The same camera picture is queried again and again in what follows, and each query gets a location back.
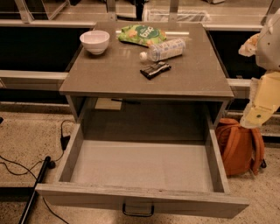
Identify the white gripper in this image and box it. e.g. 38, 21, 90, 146
238, 9, 280, 129

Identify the black rxbar chocolate bar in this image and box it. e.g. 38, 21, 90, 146
140, 61, 172, 80

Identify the open grey top drawer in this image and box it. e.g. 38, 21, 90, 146
35, 97, 250, 220

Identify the orange backpack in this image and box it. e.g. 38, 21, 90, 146
215, 118, 264, 176

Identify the clear plastic water bottle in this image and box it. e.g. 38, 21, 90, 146
139, 38, 186, 62

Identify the green snack bag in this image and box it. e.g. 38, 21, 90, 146
118, 24, 166, 47

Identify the white ceramic bowl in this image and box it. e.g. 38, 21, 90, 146
80, 30, 110, 55

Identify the black pole on floor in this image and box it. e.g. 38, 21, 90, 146
18, 156, 51, 224

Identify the black drawer handle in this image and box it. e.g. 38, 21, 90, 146
122, 203, 155, 218

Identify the black power adapter cable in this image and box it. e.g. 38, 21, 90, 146
0, 119, 76, 224

